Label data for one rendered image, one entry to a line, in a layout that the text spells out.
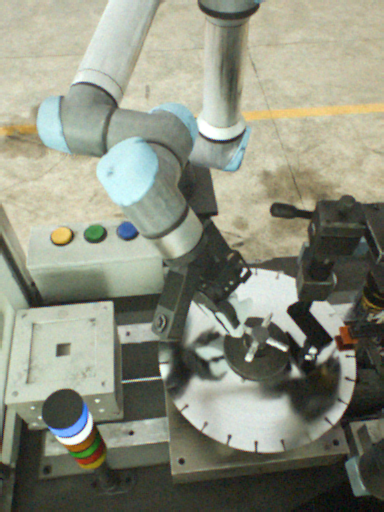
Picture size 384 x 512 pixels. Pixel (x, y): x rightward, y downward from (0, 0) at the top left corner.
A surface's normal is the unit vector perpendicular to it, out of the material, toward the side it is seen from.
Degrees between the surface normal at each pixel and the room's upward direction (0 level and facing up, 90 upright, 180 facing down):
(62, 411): 0
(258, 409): 0
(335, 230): 90
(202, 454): 0
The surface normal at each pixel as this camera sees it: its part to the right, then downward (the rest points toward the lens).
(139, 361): 0.01, -0.59
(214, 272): -0.48, -0.66
